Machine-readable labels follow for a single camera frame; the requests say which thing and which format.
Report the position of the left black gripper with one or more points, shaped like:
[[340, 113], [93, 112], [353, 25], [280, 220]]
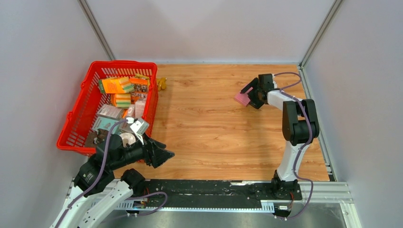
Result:
[[154, 151]]

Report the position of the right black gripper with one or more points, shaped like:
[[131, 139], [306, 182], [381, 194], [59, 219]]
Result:
[[254, 103]]

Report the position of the pink paper box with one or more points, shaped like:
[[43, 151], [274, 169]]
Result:
[[242, 97]]

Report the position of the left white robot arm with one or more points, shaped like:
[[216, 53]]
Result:
[[98, 172]]

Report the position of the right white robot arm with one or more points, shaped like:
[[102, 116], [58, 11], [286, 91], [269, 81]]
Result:
[[300, 126]]

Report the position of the white tape roll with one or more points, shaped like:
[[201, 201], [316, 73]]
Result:
[[128, 139]]

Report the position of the teal snack packet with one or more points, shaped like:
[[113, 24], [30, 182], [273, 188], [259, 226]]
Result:
[[103, 123]]

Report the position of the brown crumpled packet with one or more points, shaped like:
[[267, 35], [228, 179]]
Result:
[[96, 137]]

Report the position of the yellow banana toy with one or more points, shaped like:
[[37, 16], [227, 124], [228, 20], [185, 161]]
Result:
[[161, 83]]

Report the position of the orange green sponge pack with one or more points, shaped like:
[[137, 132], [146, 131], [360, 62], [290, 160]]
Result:
[[115, 85]]

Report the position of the red plastic basket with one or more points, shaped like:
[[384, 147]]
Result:
[[80, 119]]

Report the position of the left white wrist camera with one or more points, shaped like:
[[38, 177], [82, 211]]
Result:
[[138, 126]]

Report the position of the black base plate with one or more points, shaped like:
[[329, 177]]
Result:
[[211, 194]]

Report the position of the aluminium frame rail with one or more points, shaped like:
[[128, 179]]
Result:
[[319, 192]]

